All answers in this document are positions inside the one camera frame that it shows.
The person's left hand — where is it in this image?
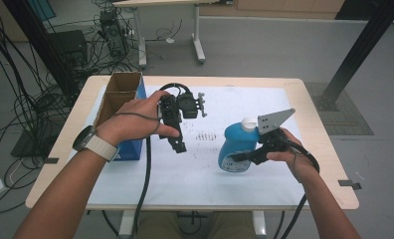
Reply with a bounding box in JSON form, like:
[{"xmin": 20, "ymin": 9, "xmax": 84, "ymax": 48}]
[{"xmin": 97, "ymin": 90, "xmax": 181, "ymax": 147}]

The blue cardboard box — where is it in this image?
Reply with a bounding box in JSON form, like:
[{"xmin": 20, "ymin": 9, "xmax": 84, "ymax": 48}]
[{"xmin": 94, "ymin": 71, "xmax": 148, "ymax": 162}]

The white desk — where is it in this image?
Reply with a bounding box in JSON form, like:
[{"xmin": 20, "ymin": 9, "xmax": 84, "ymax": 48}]
[{"xmin": 113, "ymin": 0, "xmax": 234, "ymax": 69}]

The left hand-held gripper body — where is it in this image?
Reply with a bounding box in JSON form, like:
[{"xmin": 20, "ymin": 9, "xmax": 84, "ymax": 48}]
[{"xmin": 157, "ymin": 92, "xmax": 209, "ymax": 134}]

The person's right hand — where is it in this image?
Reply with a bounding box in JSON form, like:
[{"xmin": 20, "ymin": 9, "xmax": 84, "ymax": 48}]
[{"xmin": 266, "ymin": 127, "xmax": 320, "ymax": 183}]

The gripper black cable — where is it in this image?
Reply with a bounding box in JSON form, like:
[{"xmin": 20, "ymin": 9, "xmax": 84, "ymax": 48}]
[
  {"xmin": 279, "ymin": 138, "xmax": 321, "ymax": 239},
  {"xmin": 131, "ymin": 83, "xmax": 193, "ymax": 239}
]

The person's right leg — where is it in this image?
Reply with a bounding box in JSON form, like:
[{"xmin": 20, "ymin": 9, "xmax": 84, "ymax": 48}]
[{"xmin": 207, "ymin": 211, "xmax": 257, "ymax": 239}]

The white table mat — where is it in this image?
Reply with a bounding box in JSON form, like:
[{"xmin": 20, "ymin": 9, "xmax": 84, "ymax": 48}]
[{"xmin": 65, "ymin": 85, "xmax": 308, "ymax": 207}]

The black metal frame post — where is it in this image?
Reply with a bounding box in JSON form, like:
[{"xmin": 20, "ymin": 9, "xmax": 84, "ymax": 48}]
[
  {"xmin": 2, "ymin": 0, "xmax": 82, "ymax": 101},
  {"xmin": 312, "ymin": 0, "xmax": 394, "ymax": 113}
]

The person's left leg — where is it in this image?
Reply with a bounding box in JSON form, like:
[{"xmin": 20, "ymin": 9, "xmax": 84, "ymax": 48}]
[{"xmin": 137, "ymin": 211, "xmax": 183, "ymax": 239}]

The tangle of black cables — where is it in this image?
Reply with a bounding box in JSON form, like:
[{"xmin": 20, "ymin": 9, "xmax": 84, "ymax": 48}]
[{"xmin": 0, "ymin": 0, "xmax": 136, "ymax": 215}]

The light wooden table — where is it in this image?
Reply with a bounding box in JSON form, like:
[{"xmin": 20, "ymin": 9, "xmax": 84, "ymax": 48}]
[{"xmin": 25, "ymin": 75, "xmax": 360, "ymax": 239}]

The black floor plate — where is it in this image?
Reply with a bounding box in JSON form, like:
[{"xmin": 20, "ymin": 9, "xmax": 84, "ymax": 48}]
[{"xmin": 10, "ymin": 127, "xmax": 64, "ymax": 158}]

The wristwatch with white strap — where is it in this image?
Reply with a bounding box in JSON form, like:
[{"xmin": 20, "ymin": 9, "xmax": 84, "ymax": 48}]
[{"xmin": 72, "ymin": 124, "xmax": 119, "ymax": 162}]

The blue detergent bottle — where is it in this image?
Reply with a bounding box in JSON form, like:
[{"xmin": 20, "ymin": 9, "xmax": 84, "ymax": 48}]
[{"xmin": 218, "ymin": 117, "xmax": 263, "ymax": 173}]

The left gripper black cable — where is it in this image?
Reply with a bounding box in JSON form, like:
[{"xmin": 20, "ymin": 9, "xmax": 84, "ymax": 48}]
[{"xmin": 131, "ymin": 83, "xmax": 193, "ymax": 239}]

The person's leg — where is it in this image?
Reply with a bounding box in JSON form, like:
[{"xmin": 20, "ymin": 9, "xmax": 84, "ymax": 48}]
[
  {"xmin": 137, "ymin": 211, "xmax": 183, "ymax": 239},
  {"xmin": 207, "ymin": 211, "xmax": 257, "ymax": 239}
]

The black computer tower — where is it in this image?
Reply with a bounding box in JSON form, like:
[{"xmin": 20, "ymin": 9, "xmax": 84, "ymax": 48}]
[{"xmin": 99, "ymin": 9, "xmax": 129, "ymax": 58}]

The dark grey floor mat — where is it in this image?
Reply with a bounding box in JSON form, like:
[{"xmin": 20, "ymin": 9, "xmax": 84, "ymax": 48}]
[{"xmin": 303, "ymin": 82, "xmax": 374, "ymax": 136}]

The gripper grey wrist cord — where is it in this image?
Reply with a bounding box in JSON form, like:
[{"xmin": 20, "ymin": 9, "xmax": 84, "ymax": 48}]
[
  {"xmin": 113, "ymin": 112, "xmax": 161, "ymax": 134},
  {"xmin": 290, "ymin": 152, "xmax": 302, "ymax": 184}
]

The black box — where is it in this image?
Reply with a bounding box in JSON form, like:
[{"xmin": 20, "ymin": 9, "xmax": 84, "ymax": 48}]
[{"xmin": 49, "ymin": 29, "xmax": 89, "ymax": 68}]

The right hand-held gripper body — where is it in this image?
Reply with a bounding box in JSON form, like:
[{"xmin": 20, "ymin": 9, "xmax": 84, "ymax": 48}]
[{"xmin": 257, "ymin": 108, "xmax": 296, "ymax": 155}]

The teal panel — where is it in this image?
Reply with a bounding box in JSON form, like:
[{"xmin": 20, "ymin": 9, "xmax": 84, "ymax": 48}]
[{"xmin": 27, "ymin": 0, "xmax": 57, "ymax": 22}]

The left gripper grey wrist cord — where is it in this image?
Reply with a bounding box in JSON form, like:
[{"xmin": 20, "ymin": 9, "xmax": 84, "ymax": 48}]
[{"xmin": 113, "ymin": 112, "xmax": 161, "ymax": 134}]

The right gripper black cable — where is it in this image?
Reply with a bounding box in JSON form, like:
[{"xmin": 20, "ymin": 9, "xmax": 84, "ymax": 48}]
[{"xmin": 279, "ymin": 138, "xmax": 321, "ymax": 239}]

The right gripper grey wrist cord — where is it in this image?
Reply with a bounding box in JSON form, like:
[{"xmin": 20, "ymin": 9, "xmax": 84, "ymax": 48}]
[{"xmin": 290, "ymin": 152, "xmax": 302, "ymax": 184}]

